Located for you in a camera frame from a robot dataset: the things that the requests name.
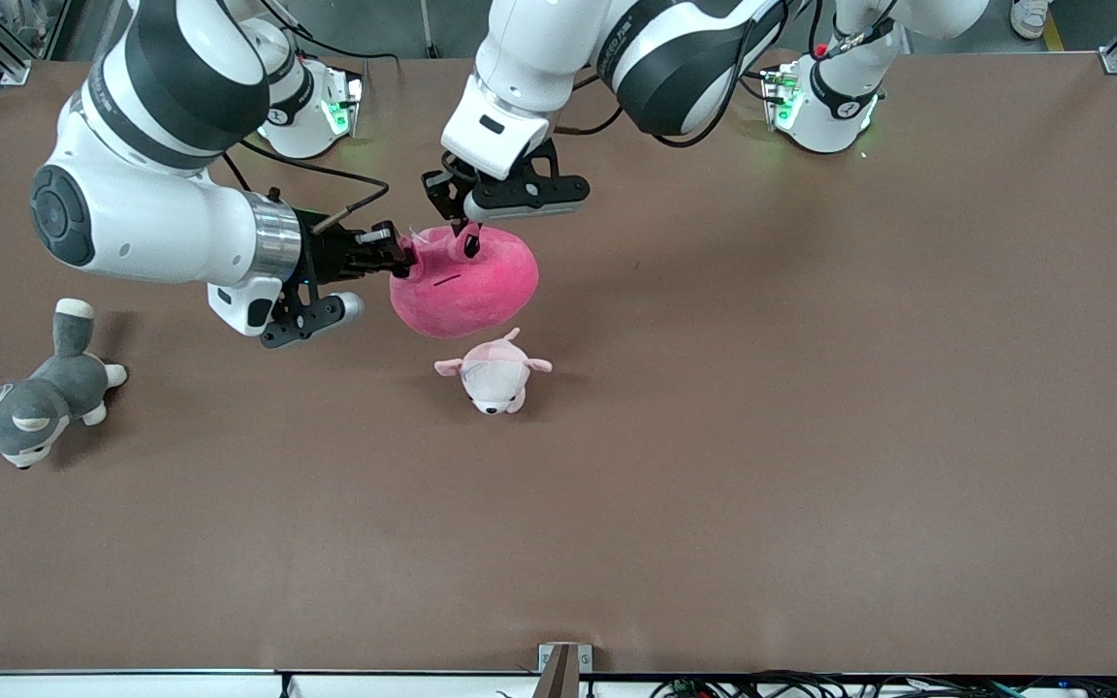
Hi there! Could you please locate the tangled black cable bundle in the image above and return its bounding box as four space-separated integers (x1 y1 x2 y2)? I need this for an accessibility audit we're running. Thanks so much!
651 671 1117 698

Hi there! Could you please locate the grey husky plush toy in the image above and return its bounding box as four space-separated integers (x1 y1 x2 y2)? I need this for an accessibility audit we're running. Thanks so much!
0 298 129 470

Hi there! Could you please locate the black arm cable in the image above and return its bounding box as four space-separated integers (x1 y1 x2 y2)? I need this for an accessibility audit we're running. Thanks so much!
224 141 390 234
554 105 624 137

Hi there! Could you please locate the white sneaker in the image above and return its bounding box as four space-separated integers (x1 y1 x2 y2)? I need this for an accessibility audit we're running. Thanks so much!
1009 0 1050 40

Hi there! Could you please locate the pale pink pig plush toy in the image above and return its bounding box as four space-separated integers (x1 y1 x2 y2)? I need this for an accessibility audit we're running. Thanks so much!
433 328 554 416

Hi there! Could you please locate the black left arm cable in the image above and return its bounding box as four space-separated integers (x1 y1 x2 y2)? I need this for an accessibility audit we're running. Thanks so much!
554 105 624 137

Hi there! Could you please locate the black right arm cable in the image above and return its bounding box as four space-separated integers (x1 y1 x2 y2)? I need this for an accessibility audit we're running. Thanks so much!
224 141 390 234

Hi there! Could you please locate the metal bracket with post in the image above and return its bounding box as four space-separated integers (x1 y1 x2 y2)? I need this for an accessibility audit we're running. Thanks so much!
537 643 594 698

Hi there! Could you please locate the hot pink frog plush toy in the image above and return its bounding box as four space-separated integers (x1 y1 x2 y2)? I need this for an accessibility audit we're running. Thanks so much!
389 225 540 340

